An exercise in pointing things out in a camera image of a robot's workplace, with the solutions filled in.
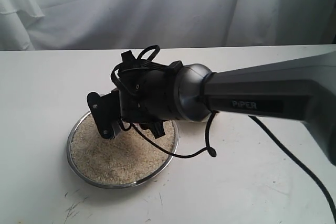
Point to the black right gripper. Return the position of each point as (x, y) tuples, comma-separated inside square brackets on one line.
[(146, 97)]

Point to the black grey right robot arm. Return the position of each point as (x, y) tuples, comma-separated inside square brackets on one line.
[(300, 89)]

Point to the round steel rice tray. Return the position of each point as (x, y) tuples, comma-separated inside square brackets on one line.
[(126, 161)]

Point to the white backdrop curtain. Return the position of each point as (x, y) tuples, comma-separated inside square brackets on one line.
[(122, 24)]

